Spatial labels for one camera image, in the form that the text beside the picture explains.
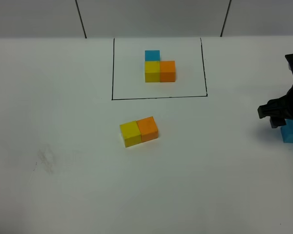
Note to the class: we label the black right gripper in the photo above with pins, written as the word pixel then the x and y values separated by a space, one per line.
pixel 278 109

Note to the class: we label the template yellow cube block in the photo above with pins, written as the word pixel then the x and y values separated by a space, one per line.
pixel 152 71

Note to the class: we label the template blue cube block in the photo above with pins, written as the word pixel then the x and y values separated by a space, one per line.
pixel 152 55

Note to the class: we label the template orange cube block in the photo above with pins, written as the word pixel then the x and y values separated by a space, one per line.
pixel 167 71

